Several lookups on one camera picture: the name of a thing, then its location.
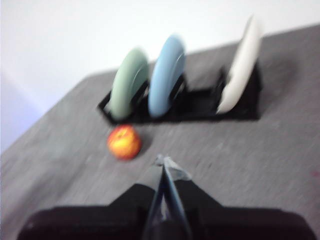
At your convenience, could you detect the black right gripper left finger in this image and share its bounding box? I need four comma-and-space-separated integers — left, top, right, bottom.
17, 154, 166, 240

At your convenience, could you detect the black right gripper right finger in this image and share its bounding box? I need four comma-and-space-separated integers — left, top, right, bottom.
162, 156, 316, 240

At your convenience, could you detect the red yellow apple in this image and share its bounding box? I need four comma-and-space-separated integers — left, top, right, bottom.
106, 124, 142, 161

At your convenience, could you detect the green plate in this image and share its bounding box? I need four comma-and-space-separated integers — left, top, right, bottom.
111, 47, 150, 120

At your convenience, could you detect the black plate rack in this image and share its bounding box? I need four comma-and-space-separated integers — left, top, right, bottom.
97, 58, 265, 125

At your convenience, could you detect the white plate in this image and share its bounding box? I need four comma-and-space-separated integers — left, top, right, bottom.
216, 14, 263, 115

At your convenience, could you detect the blue plate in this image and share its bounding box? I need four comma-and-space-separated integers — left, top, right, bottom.
147, 33, 187, 118

